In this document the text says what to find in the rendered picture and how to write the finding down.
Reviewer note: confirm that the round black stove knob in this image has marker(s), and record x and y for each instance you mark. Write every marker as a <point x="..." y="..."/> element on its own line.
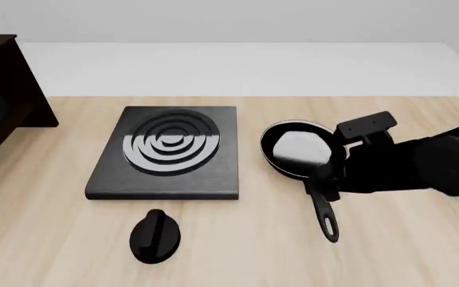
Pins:
<point x="154" y="236"/>

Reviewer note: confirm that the dark wooden cabinet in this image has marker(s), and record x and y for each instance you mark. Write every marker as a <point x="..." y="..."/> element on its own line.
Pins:
<point x="18" y="89"/>

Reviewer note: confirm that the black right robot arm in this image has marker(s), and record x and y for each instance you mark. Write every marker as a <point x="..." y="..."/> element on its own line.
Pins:
<point x="432" y="161"/>

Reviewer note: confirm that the black frying pan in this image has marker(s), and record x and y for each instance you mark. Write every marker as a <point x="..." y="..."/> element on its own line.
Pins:
<point x="293" y="149"/>

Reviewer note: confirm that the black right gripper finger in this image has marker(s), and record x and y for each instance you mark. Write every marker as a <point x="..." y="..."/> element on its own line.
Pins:
<point x="322" y="175"/>
<point x="332" y="192"/>

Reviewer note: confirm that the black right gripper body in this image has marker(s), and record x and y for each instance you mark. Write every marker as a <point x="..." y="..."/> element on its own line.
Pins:
<point x="357" y="173"/>

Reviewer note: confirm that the small black plate on stalk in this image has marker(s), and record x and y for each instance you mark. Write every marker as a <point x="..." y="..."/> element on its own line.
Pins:
<point x="367" y="123"/>

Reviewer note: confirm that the flat black stove plate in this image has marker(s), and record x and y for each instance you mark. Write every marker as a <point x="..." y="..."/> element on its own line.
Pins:
<point x="165" y="179"/>

